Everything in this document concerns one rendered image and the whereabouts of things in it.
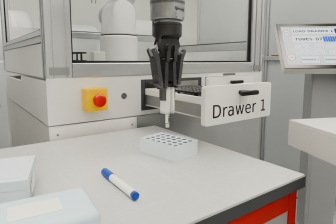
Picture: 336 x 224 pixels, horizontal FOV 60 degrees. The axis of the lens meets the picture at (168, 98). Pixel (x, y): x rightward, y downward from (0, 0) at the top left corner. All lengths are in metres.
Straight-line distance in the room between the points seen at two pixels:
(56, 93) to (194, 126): 0.58
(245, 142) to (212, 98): 0.72
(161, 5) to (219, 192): 0.45
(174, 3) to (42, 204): 0.52
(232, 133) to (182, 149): 0.73
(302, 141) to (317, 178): 1.01
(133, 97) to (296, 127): 0.54
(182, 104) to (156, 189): 0.39
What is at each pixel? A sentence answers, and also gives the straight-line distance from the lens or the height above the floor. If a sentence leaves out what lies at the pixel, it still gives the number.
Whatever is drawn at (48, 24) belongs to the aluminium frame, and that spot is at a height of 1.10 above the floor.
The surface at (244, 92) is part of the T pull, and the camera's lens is 0.84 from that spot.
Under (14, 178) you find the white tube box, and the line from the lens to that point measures 0.54.
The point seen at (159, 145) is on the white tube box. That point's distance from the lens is 0.73.
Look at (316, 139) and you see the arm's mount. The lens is 0.81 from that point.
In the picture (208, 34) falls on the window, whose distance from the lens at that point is 1.28.
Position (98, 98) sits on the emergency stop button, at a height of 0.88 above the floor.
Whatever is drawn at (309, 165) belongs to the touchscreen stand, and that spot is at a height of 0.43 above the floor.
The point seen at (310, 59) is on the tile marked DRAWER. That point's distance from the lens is 1.64.
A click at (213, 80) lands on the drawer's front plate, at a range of 1.25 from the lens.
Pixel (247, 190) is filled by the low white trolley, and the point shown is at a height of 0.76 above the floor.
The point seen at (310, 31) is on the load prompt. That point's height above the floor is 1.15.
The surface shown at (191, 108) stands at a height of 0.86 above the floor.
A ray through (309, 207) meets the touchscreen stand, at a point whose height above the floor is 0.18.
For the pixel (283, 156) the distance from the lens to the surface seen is 2.87.
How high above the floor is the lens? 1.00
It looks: 7 degrees down
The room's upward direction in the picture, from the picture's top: straight up
